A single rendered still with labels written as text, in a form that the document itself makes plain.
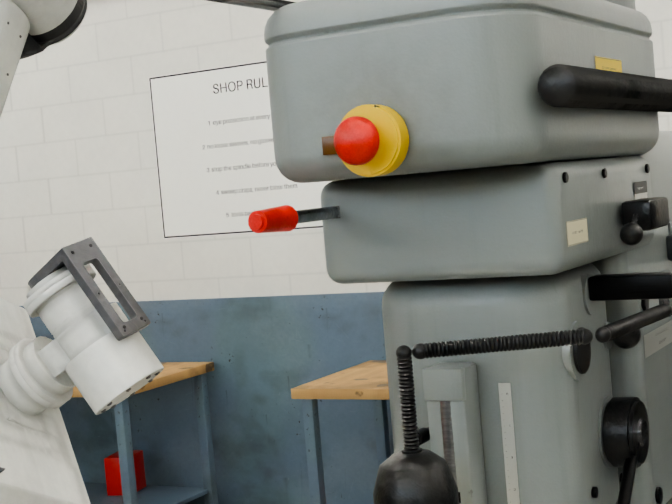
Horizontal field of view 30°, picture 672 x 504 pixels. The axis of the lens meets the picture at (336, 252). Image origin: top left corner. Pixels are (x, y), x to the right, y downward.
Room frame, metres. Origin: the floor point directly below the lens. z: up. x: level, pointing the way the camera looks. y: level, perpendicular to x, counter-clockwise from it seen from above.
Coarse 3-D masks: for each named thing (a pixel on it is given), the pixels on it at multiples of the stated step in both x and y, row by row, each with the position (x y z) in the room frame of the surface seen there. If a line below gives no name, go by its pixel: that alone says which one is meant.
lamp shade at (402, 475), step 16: (384, 464) 1.05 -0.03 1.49; (400, 464) 1.03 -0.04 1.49; (416, 464) 1.03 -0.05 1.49; (432, 464) 1.03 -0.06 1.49; (384, 480) 1.03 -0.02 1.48; (400, 480) 1.02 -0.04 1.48; (416, 480) 1.02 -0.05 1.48; (432, 480) 1.02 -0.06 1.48; (448, 480) 1.03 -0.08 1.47; (384, 496) 1.03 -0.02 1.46; (400, 496) 1.02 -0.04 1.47; (416, 496) 1.02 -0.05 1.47; (432, 496) 1.02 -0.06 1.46; (448, 496) 1.03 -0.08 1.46
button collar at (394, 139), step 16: (352, 112) 1.05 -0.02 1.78; (368, 112) 1.04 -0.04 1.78; (384, 112) 1.04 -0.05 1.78; (384, 128) 1.04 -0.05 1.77; (400, 128) 1.03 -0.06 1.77; (384, 144) 1.04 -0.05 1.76; (400, 144) 1.03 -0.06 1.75; (384, 160) 1.04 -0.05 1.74; (400, 160) 1.04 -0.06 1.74; (368, 176) 1.05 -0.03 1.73
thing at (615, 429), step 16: (624, 400) 1.23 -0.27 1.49; (640, 400) 1.26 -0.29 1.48; (608, 416) 1.22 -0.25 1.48; (624, 416) 1.21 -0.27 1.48; (640, 416) 1.24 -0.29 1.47; (608, 432) 1.22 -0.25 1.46; (624, 432) 1.21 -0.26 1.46; (640, 432) 1.22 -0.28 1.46; (608, 448) 1.22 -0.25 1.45; (624, 448) 1.21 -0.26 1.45; (640, 448) 1.23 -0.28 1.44; (624, 464) 1.21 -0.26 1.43; (640, 464) 1.24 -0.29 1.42; (624, 480) 1.20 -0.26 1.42; (624, 496) 1.18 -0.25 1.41
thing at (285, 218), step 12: (252, 216) 1.07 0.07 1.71; (264, 216) 1.07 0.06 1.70; (276, 216) 1.08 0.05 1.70; (288, 216) 1.10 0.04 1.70; (300, 216) 1.13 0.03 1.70; (312, 216) 1.14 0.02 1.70; (324, 216) 1.16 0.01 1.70; (336, 216) 1.19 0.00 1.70; (252, 228) 1.07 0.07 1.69; (264, 228) 1.07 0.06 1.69; (276, 228) 1.08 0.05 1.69; (288, 228) 1.10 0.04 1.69
